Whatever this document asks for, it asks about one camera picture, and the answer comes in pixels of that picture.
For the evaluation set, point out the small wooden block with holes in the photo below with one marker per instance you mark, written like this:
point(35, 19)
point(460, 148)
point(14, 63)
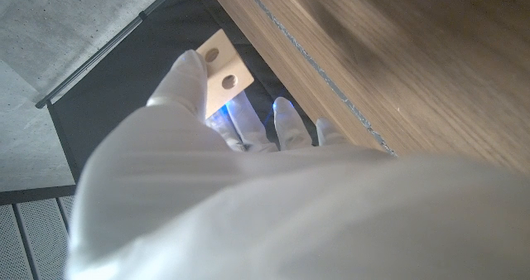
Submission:
point(225, 70)

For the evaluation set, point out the black curtain backdrop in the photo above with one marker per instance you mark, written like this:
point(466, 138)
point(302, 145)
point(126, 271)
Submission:
point(124, 77)

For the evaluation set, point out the black backdrop stand pole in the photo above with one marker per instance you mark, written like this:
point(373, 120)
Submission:
point(103, 52)

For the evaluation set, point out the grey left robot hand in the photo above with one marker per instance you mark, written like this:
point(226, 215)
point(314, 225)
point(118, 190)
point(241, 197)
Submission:
point(248, 213)

